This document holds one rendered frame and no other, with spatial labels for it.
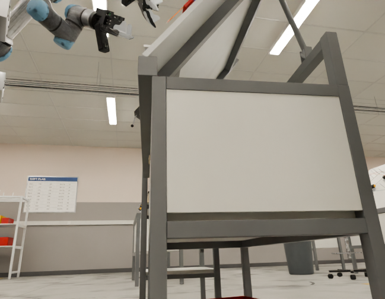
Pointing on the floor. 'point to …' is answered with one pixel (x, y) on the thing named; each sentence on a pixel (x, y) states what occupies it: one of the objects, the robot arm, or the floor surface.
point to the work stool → (348, 259)
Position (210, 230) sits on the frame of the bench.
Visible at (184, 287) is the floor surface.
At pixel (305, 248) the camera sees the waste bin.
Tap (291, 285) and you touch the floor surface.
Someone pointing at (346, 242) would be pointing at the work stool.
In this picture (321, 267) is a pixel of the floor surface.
